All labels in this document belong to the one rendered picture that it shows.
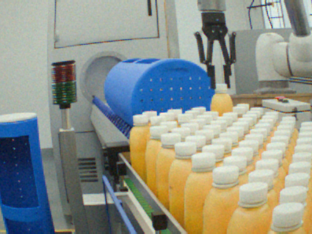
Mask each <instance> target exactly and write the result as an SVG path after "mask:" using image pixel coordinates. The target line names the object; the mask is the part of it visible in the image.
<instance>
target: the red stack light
mask: <svg viewBox="0 0 312 234"><path fill-rule="evenodd" d="M75 68H76V64H70V65H61V66H55V67H52V68H51V77H52V78H51V83H61V82H72V81H76V77H77V76H76V69H75Z"/></svg>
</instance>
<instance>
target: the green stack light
mask: <svg viewBox="0 0 312 234"><path fill-rule="evenodd" d="M51 86H52V99H53V104H71V103H75V102H77V89H76V88H77V85H76V81H72V82H61V83H52V84H51Z"/></svg>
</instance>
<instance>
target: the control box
mask: <svg viewBox="0 0 312 234"><path fill-rule="evenodd" d="M262 107H263V115H265V114H266V112H278V123H280V122H282V118H283V117H286V116H293V117H295V125H296V127H295V128H296V129H297V130H298V132H299V133H300V128H301V123H303V122H310V104H308V103H303V102H300V101H294V100H291V99H288V103H283V101H278V100H277V99H272V100H264V101H262Z"/></svg>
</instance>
